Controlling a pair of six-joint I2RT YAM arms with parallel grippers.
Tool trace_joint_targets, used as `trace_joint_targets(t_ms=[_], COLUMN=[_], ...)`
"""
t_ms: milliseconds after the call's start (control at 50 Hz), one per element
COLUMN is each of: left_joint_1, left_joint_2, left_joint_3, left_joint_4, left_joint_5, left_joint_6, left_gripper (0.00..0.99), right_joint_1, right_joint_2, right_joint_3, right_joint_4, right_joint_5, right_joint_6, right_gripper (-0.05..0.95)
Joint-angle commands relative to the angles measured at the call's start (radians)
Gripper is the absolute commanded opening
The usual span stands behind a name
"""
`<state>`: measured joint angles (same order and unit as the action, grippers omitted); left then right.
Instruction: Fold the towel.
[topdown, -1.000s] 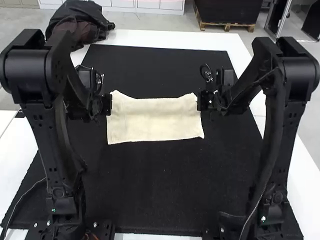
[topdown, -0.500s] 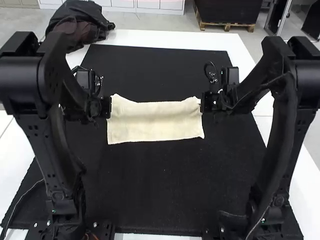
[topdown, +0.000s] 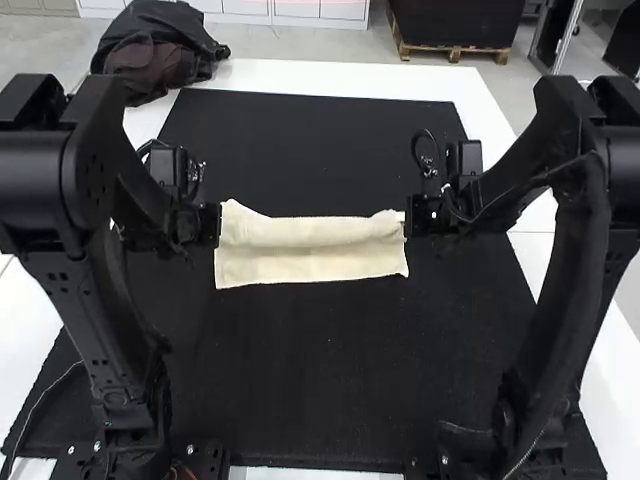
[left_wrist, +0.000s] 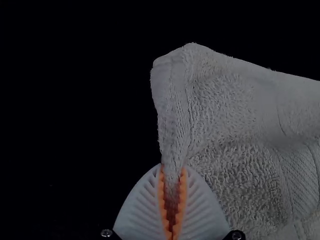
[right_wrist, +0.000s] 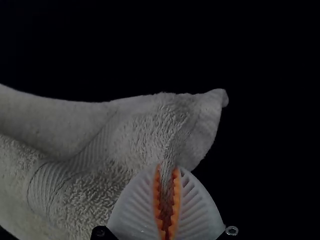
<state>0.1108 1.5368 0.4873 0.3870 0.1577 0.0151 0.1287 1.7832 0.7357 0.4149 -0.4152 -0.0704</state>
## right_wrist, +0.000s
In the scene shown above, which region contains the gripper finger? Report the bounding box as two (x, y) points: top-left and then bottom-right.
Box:
(172, 166), (239, 240)
(91, 164), (164, 240)

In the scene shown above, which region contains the pale towel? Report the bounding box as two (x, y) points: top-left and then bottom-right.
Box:
(0, 83), (230, 240)

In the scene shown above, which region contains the black mat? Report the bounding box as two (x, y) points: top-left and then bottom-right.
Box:
(0, 0), (320, 240)

